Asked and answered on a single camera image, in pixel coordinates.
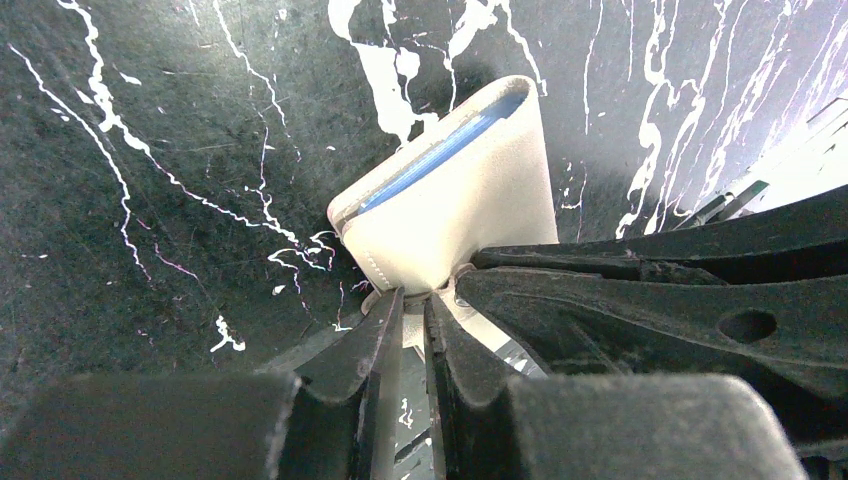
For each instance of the silver metal card holder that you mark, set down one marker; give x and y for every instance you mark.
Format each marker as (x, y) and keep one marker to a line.
(477, 178)

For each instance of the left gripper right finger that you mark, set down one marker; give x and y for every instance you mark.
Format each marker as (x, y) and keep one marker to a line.
(491, 422)

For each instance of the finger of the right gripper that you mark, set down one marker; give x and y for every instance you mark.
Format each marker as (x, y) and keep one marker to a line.
(800, 241)
(787, 340)

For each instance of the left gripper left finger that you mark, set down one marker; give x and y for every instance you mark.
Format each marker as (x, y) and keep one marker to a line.
(331, 418)

